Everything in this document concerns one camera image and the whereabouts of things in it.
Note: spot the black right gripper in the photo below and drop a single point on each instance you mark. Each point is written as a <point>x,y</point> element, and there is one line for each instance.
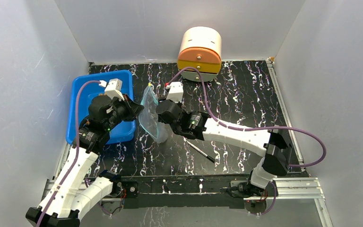
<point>165,109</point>

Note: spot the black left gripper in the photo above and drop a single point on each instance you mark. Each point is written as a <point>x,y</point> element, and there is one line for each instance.
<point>133,109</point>

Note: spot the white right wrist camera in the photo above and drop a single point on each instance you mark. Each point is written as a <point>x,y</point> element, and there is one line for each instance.
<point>175,91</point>

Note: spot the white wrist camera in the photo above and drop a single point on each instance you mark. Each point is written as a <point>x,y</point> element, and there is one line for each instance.
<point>175,91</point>
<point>113,89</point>

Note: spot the pastel mini drawer cabinet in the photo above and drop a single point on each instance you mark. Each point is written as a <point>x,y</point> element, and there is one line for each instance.
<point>201,49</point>

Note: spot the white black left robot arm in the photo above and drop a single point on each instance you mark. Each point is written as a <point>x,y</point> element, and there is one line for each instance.
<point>64,206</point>

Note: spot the aluminium frame rail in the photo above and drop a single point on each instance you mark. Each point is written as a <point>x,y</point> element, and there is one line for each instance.
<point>212,191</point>

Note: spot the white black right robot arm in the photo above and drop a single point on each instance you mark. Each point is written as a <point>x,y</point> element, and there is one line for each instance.
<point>272,145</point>

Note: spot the black and white pen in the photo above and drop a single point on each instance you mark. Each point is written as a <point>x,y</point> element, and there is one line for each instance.
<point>211,159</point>

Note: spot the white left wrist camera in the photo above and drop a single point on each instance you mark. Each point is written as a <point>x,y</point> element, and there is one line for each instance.
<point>113,89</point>

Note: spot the clear zip top bag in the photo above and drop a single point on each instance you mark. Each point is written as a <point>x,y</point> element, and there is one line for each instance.
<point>148,118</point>

